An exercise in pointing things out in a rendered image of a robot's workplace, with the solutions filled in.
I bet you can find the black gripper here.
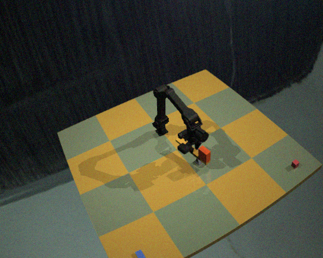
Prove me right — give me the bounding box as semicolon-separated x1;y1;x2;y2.
178;133;202;154

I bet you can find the small red cube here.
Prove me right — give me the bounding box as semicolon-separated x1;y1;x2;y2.
292;159;299;168

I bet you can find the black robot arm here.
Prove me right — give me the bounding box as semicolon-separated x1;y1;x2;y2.
152;85;209;142

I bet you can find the orange block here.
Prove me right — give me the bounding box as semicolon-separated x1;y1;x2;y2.
176;138;211;165

